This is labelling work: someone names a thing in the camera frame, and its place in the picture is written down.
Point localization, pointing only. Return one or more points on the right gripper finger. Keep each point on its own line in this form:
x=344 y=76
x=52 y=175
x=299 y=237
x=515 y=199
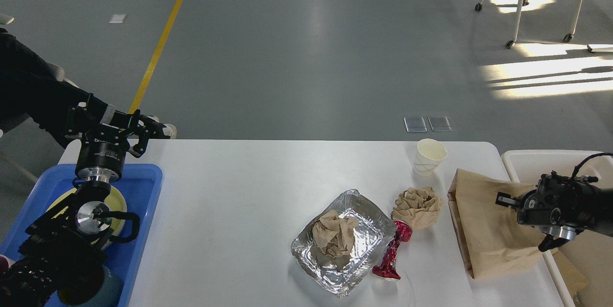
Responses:
x=506 y=200
x=550 y=243

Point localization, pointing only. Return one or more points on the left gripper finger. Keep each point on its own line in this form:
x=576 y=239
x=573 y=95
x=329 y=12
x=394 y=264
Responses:
x=84 y=121
x=135 y=126

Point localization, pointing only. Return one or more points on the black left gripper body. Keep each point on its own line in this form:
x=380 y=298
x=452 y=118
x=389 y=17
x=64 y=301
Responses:
x=102 y=155

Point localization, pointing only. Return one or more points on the brown paper bag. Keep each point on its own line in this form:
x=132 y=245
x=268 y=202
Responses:
x=492 y=243
x=574 y=280

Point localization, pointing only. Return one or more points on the yellow plastic plate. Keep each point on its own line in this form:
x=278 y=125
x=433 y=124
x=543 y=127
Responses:
x=117 y=201

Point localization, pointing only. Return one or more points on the teal mug yellow inside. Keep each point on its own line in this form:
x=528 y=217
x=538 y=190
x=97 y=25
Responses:
x=102 y=289

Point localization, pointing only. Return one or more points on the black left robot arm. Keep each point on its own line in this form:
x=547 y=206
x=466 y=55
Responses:
x=64 y=248

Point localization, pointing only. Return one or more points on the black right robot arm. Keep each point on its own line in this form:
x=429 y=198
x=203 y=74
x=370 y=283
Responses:
x=562 y=207

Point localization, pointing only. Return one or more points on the blue plastic tray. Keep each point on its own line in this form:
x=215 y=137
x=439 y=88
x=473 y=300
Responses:
x=140 y=185

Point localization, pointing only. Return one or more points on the white plastic bin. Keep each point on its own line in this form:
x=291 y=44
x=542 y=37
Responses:
x=591 y=253

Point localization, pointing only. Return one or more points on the seated person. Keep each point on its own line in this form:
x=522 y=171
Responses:
x=30 y=89

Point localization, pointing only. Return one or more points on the crumpled brown paper ball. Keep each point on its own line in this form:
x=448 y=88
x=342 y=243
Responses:
x=419 y=208

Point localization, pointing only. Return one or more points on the small white cup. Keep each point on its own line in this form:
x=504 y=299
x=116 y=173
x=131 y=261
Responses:
x=430 y=153

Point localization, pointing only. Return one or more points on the aluminium foil tray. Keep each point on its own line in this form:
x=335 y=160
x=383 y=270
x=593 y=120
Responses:
x=372 y=234

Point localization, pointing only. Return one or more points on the red snack wrapper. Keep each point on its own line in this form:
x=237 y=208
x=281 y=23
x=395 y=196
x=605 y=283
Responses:
x=387 y=268

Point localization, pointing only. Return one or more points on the pink cup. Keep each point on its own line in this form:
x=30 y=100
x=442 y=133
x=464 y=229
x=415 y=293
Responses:
x=5 y=263

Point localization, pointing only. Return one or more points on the crumpled brown paper in tray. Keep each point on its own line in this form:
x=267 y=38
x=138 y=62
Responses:
x=334 y=235

